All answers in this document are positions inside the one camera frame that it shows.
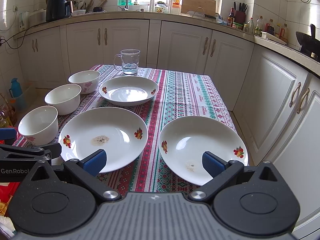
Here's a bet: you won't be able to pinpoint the white plate fruit decal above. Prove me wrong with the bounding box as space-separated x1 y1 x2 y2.
158 116 249 186
99 76 159 107

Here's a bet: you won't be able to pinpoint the white plate with stain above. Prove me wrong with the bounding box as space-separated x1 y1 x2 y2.
59 107 148 173

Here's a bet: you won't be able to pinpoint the white kitchen cabinets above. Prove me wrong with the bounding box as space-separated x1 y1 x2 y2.
16 18 319 239

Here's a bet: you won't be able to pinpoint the blue thermos bottle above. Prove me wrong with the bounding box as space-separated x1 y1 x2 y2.
9 78 23 98

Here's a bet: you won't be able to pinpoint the patterned red green tablecloth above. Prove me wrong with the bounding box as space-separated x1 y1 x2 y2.
12 64 238 197

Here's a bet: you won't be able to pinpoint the white bowl pink flowers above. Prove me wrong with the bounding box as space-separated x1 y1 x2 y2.
68 70 100 95

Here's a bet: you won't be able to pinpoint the clear glass mug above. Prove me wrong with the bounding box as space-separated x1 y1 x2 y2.
113 49 140 75

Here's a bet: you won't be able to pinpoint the black air fryer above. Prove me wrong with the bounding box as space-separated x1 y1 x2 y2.
46 0 73 22

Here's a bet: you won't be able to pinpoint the dark soy sauce bottle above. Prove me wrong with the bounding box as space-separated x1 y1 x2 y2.
227 7 235 27

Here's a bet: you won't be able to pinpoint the black wok pan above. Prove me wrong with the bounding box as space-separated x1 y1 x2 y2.
296 24 320 62

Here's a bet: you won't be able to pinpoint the knife block with knives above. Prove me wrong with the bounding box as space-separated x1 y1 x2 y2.
234 2 248 24

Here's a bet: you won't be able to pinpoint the wooden cutting board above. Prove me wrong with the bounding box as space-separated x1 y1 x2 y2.
181 0 216 17

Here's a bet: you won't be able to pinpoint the orange juice bottle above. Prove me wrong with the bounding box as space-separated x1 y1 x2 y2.
171 0 180 15

